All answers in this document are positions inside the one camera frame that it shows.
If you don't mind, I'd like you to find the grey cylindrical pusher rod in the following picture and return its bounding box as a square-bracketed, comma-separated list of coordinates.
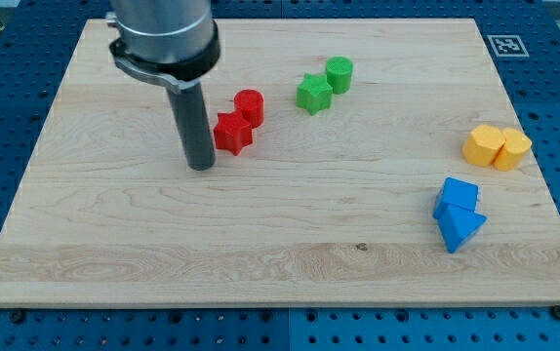
[168, 83, 216, 171]

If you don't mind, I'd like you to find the white fiducial marker tag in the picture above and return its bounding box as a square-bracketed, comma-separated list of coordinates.
[487, 34, 529, 58]

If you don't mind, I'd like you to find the red cylinder block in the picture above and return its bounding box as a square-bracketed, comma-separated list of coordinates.
[233, 89, 264, 129]

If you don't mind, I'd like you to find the green star block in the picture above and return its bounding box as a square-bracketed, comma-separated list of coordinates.
[296, 73, 333, 115]

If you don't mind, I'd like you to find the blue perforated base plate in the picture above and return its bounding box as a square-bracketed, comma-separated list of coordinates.
[0, 0, 560, 350]

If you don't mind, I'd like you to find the yellow cylinder block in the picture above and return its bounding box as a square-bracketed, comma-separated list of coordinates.
[493, 128, 533, 172]

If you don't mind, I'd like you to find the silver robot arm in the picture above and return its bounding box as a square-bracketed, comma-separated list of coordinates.
[106, 0, 220, 171]

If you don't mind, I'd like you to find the green cylinder block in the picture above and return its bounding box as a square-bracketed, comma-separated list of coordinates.
[325, 57, 353, 95]

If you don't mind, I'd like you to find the red star block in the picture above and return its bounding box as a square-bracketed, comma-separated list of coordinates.
[213, 110, 253, 156]

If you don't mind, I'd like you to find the blue triangle block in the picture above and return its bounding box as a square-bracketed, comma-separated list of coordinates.
[437, 205, 487, 254]

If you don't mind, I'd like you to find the yellow hexagon block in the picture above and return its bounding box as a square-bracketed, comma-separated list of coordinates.
[461, 124, 505, 167]

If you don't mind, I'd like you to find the blue cube block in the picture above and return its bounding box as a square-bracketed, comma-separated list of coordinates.
[432, 177, 479, 219]

